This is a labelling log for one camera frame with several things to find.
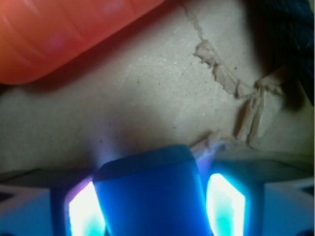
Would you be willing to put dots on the orange plastic carrot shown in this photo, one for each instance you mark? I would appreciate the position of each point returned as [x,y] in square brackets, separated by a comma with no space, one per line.
[39,36]

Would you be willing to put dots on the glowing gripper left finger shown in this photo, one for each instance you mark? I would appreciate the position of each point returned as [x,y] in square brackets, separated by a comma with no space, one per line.
[76,211]

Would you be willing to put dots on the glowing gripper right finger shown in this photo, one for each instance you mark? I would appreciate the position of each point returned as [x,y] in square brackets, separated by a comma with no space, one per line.
[234,203]

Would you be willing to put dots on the brown paper bag bin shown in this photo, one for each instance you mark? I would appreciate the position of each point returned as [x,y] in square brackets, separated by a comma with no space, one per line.
[141,89]

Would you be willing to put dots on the blue wooden block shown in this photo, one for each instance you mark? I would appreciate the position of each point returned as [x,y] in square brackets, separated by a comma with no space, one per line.
[156,193]

